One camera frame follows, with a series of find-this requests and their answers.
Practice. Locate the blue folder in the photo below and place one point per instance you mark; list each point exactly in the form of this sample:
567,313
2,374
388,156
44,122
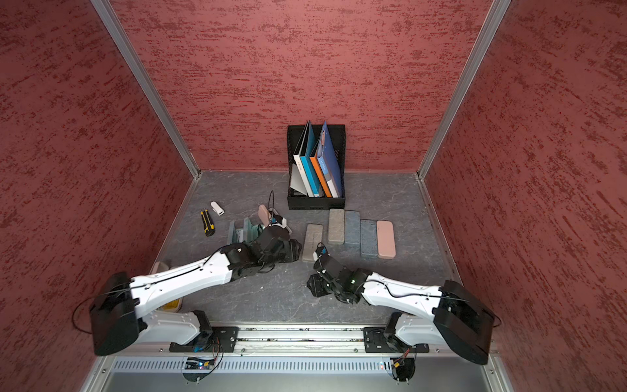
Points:
331,161

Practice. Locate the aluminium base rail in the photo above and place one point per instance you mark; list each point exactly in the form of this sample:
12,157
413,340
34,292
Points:
311,339

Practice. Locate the aluminium right corner post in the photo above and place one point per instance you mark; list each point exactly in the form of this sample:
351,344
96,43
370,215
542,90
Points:
491,24

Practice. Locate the teal book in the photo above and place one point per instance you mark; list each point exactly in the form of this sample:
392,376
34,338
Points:
305,154

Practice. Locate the orange book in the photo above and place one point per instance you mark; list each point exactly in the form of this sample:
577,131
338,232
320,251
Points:
321,170

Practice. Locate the black mesh file holder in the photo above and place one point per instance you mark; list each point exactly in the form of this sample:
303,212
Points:
297,199

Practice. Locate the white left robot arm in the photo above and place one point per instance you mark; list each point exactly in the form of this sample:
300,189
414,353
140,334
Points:
126,311

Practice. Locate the grey case white glasses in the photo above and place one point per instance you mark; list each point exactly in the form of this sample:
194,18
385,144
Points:
235,234

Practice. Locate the white grey book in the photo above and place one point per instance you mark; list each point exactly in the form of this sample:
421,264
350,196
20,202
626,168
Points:
298,154

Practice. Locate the pink case yellow glasses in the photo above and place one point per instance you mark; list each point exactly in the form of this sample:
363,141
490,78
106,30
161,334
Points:
175,305

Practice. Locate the aluminium left corner post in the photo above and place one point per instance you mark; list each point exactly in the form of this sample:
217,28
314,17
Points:
111,22

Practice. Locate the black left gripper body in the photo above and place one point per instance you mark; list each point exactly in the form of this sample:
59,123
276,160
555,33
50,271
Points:
282,256

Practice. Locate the green case black glasses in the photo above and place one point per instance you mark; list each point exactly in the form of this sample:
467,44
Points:
251,232

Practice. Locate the pink case dark sunglasses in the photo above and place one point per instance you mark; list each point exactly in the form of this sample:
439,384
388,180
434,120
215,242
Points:
263,214

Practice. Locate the small white cylinder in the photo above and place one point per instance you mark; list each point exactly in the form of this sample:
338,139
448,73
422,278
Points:
217,208

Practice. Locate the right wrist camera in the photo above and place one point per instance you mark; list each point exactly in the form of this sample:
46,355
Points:
320,251

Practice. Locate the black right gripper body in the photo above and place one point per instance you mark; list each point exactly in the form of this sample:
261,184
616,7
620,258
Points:
335,287

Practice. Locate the aluminium corner post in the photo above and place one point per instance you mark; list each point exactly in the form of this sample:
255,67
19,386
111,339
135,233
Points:
111,22
491,24

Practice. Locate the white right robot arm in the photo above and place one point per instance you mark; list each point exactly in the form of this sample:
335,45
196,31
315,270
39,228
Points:
432,315

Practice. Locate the perforated vent strip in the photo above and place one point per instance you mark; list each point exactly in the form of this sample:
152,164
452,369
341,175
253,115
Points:
256,365

